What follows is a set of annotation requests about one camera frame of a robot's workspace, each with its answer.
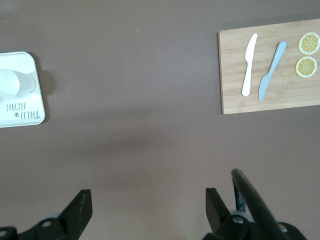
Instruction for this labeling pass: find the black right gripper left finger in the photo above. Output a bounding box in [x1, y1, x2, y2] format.
[0, 189, 93, 240]

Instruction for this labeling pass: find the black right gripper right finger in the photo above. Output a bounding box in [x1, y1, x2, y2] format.
[202, 188, 261, 240]

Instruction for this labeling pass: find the white plastic cup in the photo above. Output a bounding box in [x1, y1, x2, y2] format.
[0, 68, 37, 99]

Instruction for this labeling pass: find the bamboo cutting board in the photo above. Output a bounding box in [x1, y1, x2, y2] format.
[217, 18, 320, 115]

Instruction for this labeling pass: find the brown table cover mat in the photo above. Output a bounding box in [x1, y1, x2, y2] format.
[0, 0, 320, 240]

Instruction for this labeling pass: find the grey plastic knife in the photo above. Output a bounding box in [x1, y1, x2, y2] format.
[258, 40, 288, 102]

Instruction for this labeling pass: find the white plastic knife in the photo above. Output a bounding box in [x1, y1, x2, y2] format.
[241, 33, 259, 97]

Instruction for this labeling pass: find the white tray with bear print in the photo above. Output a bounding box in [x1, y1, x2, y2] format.
[0, 51, 47, 129]

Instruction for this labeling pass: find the yellow lemon slice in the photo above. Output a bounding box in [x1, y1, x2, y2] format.
[295, 56, 318, 79]
[298, 32, 320, 56]

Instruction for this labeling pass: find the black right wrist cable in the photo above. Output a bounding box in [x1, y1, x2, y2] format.
[231, 168, 292, 240]

